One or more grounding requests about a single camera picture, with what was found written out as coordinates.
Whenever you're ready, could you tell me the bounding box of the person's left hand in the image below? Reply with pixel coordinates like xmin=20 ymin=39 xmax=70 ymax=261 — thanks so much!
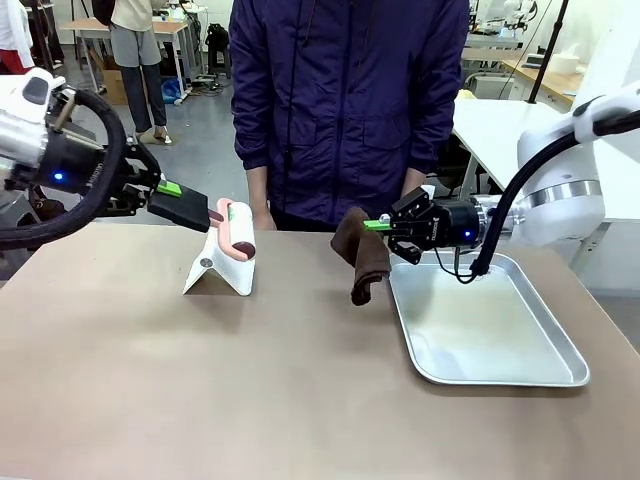
xmin=401 ymin=167 xmax=432 ymax=199

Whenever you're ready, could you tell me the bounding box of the wooden workbench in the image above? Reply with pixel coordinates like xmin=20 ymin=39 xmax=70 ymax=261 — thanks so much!
xmin=499 ymin=54 xmax=587 ymax=112

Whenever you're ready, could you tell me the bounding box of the person's right hand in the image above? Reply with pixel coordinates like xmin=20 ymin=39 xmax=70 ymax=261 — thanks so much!
xmin=246 ymin=166 xmax=278 ymax=232

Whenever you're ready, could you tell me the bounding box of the blue plastic bag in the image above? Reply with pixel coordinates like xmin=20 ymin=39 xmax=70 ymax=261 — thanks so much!
xmin=159 ymin=77 xmax=184 ymax=105

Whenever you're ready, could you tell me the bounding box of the person in navy jacket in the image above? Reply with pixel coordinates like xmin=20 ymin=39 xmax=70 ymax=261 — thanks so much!
xmin=228 ymin=0 xmax=471 ymax=234

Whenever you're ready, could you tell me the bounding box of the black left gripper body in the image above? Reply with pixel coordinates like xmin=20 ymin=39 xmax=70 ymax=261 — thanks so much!
xmin=41 ymin=130 xmax=127 ymax=202

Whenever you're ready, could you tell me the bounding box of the black stand pole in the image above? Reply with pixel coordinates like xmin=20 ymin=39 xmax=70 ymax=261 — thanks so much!
xmin=528 ymin=0 xmax=572 ymax=105

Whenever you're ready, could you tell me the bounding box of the white lint roller stand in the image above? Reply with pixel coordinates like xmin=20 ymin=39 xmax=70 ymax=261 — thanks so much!
xmin=182 ymin=227 xmax=256 ymax=296

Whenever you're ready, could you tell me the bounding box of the brown cloth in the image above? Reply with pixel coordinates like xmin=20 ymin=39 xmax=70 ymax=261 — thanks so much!
xmin=329 ymin=207 xmax=392 ymax=307

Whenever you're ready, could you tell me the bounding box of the bystander in white and red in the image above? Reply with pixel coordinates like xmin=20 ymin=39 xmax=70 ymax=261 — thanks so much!
xmin=0 ymin=0 xmax=37 ymax=76

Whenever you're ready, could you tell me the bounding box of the wooden top background table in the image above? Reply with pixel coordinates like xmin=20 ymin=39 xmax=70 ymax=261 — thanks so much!
xmin=59 ymin=18 xmax=202 ymax=101

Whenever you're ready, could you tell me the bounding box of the cardboard box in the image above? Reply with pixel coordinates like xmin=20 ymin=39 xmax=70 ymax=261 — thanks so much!
xmin=101 ymin=68 xmax=132 ymax=106

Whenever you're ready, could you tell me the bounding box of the silver metal tray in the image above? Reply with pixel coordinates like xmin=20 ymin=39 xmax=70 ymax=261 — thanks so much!
xmin=388 ymin=252 xmax=591 ymax=389

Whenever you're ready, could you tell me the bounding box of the white table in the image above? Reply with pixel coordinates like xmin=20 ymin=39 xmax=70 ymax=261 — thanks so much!
xmin=452 ymin=97 xmax=571 ymax=194

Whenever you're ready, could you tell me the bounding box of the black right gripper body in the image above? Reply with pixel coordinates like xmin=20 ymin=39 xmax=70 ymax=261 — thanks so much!
xmin=419 ymin=198 xmax=484 ymax=250

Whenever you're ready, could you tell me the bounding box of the pink-handled lint roller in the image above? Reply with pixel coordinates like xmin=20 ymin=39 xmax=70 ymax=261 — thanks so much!
xmin=147 ymin=187 xmax=259 ymax=264

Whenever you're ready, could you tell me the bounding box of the bystander in grey shorts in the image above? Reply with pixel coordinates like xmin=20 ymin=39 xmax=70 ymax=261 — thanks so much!
xmin=92 ymin=0 xmax=171 ymax=145

